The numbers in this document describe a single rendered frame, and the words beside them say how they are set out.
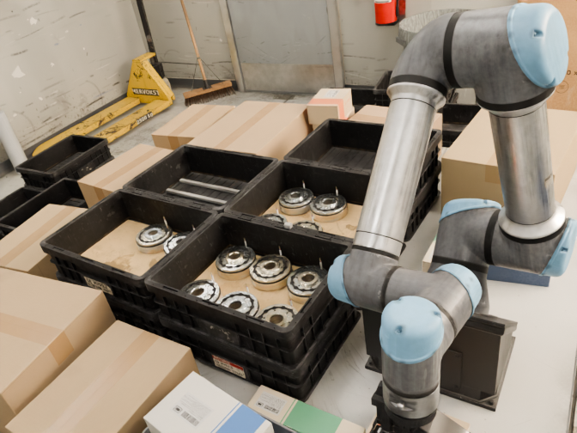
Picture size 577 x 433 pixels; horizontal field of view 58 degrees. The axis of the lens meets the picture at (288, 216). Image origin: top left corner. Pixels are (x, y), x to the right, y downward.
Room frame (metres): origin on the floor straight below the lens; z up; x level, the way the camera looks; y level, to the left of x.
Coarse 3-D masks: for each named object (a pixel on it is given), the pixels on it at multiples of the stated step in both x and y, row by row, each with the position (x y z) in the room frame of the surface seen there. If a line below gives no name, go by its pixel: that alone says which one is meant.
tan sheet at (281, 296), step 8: (256, 256) 1.09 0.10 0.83; (208, 272) 1.05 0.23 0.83; (216, 272) 1.05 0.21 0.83; (216, 280) 1.02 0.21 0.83; (224, 280) 1.01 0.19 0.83; (232, 280) 1.01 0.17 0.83; (240, 280) 1.00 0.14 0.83; (248, 280) 0.99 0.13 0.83; (224, 288) 0.98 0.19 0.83; (232, 288) 0.98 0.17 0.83; (240, 288) 0.97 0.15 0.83; (248, 288) 0.97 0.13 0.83; (256, 288) 0.96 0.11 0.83; (256, 296) 0.93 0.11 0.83; (264, 296) 0.92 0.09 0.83; (272, 296) 0.92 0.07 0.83; (280, 296) 0.91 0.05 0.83; (288, 296) 0.91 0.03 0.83; (264, 304) 0.90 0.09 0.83; (272, 304) 0.89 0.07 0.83; (288, 304) 0.88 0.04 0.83; (296, 304) 0.88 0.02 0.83
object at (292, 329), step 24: (216, 216) 1.15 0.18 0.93; (240, 216) 1.13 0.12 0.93; (192, 240) 1.07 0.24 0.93; (336, 240) 0.96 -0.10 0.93; (168, 264) 0.99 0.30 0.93; (168, 288) 0.90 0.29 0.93; (216, 312) 0.80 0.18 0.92; (240, 312) 0.78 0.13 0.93; (312, 312) 0.76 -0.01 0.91; (288, 336) 0.70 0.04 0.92
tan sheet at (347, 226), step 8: (272, 208) 1.30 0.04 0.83; (352, 208) 1.22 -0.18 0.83; (360, 208) 1.22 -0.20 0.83; (288, 216) 1.24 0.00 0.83; (296, 216) 1.23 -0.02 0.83; (304, 216) 1.23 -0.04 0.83; (344, 216) 1.19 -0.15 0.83; (352, 216) 1.18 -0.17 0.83; (320, 224) 1.17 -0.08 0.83; (328, 224) 1.17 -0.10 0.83; (336, 224) 1.16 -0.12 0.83; (344, 224) 1.15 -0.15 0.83; (352, 224) 1.15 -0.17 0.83; (328, 232) 1.13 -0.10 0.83; (336, 232) 1.13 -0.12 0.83; (344, 232) 1.12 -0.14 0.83; (352, 232) 1.11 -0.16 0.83
